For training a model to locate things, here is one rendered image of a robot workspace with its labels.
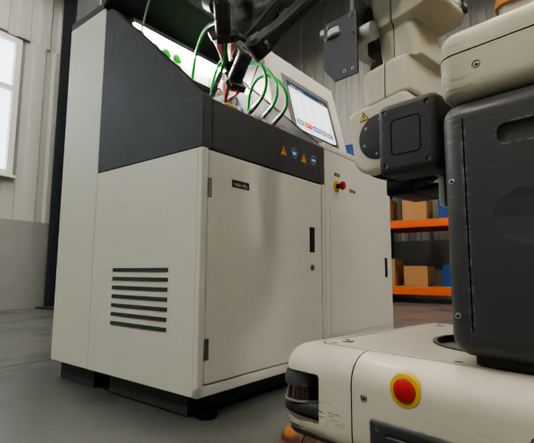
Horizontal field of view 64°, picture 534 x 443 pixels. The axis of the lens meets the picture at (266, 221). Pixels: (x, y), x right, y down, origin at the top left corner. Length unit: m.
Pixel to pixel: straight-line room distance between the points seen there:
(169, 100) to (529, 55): 1.05
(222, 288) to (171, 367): 0.27
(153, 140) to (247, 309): 0.64
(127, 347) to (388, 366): 0.97
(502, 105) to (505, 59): 0.07
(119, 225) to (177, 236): 0.32
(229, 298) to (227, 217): 0.25
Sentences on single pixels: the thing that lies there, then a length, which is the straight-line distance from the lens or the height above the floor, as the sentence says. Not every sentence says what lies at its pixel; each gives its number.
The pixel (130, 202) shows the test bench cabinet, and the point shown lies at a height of 0.66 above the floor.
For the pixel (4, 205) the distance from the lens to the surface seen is 5.54.
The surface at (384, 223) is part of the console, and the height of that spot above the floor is 0.68.
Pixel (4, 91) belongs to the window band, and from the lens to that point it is 5.85.
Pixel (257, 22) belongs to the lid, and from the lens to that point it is 2.26.
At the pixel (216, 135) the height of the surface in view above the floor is 0.84.
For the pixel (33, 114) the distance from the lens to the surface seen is 5.90.
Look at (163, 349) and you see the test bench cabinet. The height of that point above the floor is 0.19.
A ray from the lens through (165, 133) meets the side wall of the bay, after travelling 1.44.
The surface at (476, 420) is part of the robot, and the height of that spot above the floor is 0.22.
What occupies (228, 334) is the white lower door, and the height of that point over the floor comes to 0.23.
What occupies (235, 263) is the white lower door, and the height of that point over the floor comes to 0.45.
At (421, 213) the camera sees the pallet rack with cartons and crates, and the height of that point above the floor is 1.32.
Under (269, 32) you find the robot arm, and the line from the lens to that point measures 1.69.
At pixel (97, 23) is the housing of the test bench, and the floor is 1.42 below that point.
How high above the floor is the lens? 0.42
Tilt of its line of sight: 7 degrees up
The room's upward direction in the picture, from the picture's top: straight up
